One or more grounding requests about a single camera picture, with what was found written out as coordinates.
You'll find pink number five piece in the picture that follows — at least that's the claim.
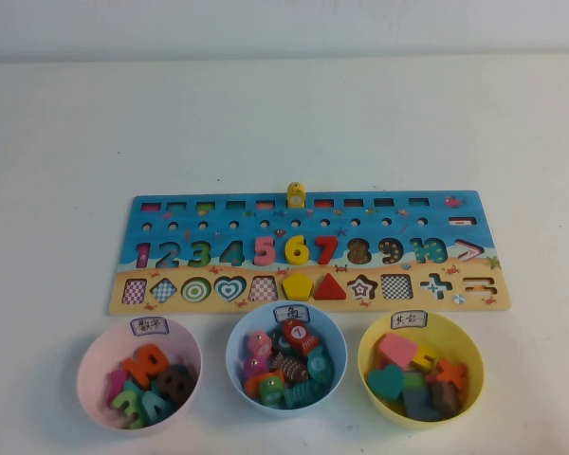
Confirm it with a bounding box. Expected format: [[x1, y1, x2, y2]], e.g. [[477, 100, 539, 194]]
[[252, 235, 277, 266]]

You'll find yellow number six piece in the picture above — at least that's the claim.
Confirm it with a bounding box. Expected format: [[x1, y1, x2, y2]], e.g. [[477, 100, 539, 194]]
[[284, 235, 310, 266]]

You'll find yellow fish piece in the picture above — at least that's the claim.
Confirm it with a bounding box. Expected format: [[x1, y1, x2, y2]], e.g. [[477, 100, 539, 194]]
[[285, 182, 306, 209]]

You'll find red number seven piece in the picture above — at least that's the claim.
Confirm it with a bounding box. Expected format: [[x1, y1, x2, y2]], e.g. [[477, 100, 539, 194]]
[[314, 235, 339, 264]]

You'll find yellow pentagon piece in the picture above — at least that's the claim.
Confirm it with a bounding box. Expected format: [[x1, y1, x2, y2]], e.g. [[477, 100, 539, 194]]
[[281, 272, 313, 301]]

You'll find red triangle piece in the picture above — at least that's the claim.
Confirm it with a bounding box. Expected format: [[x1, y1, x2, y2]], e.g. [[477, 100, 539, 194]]
[[312, 273, 347, 301]]

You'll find paper label on blue bowl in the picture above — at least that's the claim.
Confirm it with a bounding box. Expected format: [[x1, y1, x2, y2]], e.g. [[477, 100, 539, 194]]
[[273, 304, 310, 323]]

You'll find red fish piece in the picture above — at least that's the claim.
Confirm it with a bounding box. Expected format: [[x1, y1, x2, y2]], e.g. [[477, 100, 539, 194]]
[[280, 318, 319, 356]]

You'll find pink fish piece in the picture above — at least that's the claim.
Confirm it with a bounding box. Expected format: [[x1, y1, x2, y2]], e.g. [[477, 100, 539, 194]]
[[244, 331, 272, 361]]

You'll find blue plastic bowl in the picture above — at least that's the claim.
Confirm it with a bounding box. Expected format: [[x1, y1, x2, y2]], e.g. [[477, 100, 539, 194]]
[[225, 301, 348, 419]]

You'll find brown striped fish piece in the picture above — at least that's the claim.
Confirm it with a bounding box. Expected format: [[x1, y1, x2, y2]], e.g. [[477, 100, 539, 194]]
[[268, 351, 310, 384]]

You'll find magenta fish piece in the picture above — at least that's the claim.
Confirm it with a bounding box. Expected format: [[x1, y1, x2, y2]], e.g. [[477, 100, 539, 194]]
[[243, 355, 271, 380]]

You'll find paper label on yellow bowl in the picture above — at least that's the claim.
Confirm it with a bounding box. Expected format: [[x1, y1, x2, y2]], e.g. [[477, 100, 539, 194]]
[[390, 311, 429, 329]]

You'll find orange fish piece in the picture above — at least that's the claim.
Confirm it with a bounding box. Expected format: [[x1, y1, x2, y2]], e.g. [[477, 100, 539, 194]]
[[244, 371, 285, 399]]

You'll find green fish piece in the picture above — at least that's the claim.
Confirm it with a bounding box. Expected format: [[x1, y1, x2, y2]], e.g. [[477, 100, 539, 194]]
[[258, 378, 285, 407]]

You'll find paper label on pink bowl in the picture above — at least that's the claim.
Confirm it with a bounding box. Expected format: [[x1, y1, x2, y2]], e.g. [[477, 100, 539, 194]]
[[130, 317, 170, 337]]

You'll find teal striped fish piece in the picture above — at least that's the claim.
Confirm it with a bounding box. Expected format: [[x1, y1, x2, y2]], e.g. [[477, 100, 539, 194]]
[[284, 381, 326, 410]]

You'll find teal heart piece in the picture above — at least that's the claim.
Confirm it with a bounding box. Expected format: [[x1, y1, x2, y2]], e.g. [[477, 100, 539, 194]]
[[365, 363, 406, 403]]

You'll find brown number eight piece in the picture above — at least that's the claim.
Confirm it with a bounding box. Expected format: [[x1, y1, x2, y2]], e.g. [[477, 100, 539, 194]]
[[156, 363, 196, 403]]

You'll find yellow sign piece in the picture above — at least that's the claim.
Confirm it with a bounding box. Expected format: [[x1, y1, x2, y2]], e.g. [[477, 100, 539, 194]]
[[410, 345, 438, 375]]

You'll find orange number ten piece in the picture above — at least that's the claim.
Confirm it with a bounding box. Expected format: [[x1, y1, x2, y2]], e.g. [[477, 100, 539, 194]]
[[121, 344, 166, 384]]

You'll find green block piece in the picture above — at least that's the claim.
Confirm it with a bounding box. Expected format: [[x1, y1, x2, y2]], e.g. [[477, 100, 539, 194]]
[[402, 370, 428, 392]]

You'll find colourful wooden puzzle board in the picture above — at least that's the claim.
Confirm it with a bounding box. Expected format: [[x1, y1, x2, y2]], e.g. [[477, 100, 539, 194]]
[[107, 190, 512, 317]]

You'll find orange plus piece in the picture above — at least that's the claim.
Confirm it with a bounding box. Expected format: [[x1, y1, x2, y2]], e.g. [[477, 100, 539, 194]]
[[431, 359, 469, 386]]

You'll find teal number four piece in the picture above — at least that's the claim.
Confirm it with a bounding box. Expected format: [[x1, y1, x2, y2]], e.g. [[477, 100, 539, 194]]
[[139, 388, 176, 427]]

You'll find grey-blue block piece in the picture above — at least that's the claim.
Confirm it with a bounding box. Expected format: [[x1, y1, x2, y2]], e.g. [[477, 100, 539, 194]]
[[401, 386, 442, 422]]

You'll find yellow plastic bowl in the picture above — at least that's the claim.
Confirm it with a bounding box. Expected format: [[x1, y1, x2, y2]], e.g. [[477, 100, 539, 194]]
[[358, 311, 486, 431]]

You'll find pink plastic bowl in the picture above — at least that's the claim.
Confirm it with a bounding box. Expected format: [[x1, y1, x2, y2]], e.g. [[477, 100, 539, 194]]
[[75, 318, 203, 430]]

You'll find magenta number piece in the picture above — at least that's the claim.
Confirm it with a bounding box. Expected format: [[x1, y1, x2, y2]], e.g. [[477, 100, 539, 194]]
[[106, 371, 127, 407]]

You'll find brown block piece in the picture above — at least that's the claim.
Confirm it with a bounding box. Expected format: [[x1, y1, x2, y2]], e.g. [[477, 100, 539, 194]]
[[430, 381, 464, 418]]

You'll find green number three piece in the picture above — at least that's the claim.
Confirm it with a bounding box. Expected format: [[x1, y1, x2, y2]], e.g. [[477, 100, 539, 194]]
[[111, 386, 146, 430]]

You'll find teal fish with number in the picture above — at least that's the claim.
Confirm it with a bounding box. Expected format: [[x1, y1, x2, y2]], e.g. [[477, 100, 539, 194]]
[[306, 344, 336, 383]]

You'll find pink trapezoid block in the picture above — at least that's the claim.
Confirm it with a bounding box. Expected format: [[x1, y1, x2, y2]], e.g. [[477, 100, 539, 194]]
[[377, 332, 421, 371]]

